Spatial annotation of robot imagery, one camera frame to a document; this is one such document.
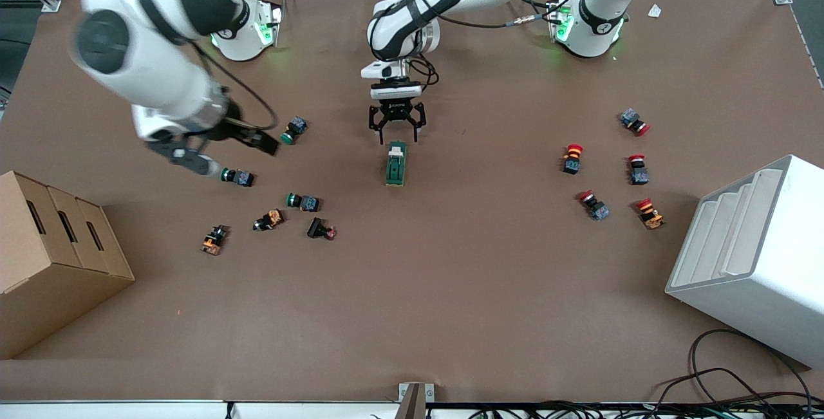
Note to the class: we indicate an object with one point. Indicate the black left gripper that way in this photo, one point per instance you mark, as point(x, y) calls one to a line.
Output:
point(396, 110)

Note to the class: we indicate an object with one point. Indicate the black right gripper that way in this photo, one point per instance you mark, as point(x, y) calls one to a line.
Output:
point(230, 128)

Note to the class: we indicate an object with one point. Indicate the green load switch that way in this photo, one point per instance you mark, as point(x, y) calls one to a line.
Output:
point(396, 171)

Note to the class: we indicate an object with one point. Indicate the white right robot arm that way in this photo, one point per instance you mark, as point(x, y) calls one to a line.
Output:
point(161, 52)

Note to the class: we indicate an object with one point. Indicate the green push button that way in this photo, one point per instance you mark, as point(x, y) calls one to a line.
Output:
point(239, 178)
point(293, 130)
point(304, 202)

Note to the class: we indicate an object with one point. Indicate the black button orange base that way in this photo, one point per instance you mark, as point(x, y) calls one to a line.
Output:
point(269, 219)
point(214, 240)

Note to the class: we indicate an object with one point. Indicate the brown paper table mat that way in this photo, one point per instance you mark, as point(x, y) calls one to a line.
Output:
point(450, 277)

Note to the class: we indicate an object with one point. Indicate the red mushroom button black base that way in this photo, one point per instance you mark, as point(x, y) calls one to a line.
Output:
point(572, 160)

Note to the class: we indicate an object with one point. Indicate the red mushroom button grey base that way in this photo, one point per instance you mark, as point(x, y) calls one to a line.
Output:
point(634, 121)
point(595, 206)

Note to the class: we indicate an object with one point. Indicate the brown cardboard box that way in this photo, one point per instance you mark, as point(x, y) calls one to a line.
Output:
point(51, 277)

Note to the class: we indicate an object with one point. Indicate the red mushroom button orange base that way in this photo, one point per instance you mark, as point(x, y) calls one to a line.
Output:
point(649, 214)

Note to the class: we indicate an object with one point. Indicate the white paper scrap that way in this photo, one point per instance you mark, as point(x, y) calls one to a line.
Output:
point(655, 11)

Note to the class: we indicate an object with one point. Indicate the white stepped rack box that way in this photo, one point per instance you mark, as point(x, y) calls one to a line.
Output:
point(759, 277)

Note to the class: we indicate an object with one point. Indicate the black switch red tip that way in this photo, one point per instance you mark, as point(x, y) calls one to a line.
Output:
point(320, 228)

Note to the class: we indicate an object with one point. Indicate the metal table bracket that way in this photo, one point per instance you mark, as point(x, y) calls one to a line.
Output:
point(415, 400)

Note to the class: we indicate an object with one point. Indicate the white table edge rail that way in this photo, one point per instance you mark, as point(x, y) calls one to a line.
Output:
point(129, 409)

